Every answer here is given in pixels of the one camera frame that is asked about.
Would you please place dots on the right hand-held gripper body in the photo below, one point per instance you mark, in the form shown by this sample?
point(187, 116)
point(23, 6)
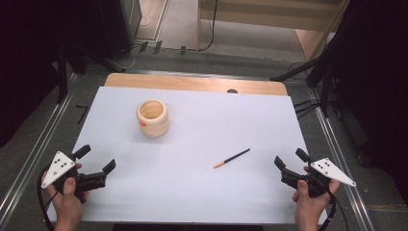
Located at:
point(327, 169)

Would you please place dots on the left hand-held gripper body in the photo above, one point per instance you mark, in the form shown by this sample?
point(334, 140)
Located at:
point(61, 165)

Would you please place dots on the black pencil with orange end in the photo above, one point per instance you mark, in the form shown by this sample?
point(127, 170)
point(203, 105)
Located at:
point(232, 158)

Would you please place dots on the ribbed wooden pen holder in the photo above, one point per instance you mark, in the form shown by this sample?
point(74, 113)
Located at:
point(154, 125)

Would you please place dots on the person's left hand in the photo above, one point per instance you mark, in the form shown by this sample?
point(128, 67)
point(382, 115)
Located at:
point(68, 205)

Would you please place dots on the person's right hand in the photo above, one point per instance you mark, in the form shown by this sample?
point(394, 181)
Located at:
point(309, 207)

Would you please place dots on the black tripod stand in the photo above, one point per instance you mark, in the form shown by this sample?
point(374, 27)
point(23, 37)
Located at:
point(61, 73)
point(324, 83)

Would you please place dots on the white table mat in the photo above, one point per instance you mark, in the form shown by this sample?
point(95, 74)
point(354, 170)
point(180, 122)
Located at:
point(192, 186)

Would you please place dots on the black curtain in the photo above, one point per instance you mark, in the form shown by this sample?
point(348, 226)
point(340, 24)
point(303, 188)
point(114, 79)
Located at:
point(29, 48)
point(375, 80)

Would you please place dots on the dark cabinet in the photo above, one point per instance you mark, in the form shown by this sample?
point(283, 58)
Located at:
point(120, 25)

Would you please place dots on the metal floor rail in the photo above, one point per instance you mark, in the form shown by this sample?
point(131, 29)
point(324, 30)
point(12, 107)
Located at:
point(340, 157)
point(35, 154)

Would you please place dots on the light wooden frame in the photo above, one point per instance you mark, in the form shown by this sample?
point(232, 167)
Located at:
point(256, 14)

